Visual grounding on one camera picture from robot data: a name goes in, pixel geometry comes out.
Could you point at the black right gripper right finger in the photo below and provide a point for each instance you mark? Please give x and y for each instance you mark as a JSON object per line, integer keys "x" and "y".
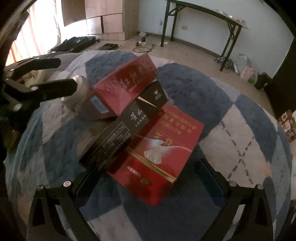
{"x": 255, "y": 222}

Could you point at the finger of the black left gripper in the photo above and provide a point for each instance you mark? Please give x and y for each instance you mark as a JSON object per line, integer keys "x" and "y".
{"x": 34, "y": 63}
{"x": 42, "y": 91}

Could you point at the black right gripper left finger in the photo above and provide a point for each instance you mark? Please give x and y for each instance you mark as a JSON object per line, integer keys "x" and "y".
{"x": 51, "y": 205}

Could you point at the dark red cigarette box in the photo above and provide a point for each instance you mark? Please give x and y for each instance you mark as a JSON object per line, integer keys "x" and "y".
{"x": 111, "y": 95}

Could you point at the black Huangshan cigarette box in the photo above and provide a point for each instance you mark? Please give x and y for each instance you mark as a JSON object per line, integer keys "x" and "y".
{"x": 117, "y": 135}

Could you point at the silver round tin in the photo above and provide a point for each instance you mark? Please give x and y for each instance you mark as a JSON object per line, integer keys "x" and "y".
{"x": 77, "y": 97}

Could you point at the black bag on floor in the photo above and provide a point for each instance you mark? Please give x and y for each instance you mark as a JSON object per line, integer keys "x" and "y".
{"x": 74, "y": 45}

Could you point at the black foam tray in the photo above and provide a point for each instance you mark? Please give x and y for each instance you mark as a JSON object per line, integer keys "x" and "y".
{"x": 108, "y": 47}

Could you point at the light wooden wardrobe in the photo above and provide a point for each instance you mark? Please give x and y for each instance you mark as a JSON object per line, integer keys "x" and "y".
{"x": 105, "y": 20}

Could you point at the blue white checkered rug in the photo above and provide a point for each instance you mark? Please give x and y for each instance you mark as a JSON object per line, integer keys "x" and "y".
{"x": 240, "y": 139}

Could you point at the bright red cigarette carton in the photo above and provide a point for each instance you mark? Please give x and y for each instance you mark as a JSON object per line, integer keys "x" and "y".
{"x": 154, "y": 159}

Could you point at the black folding table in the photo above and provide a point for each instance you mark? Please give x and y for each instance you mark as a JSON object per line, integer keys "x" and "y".
{"x": 214, "y": 30}

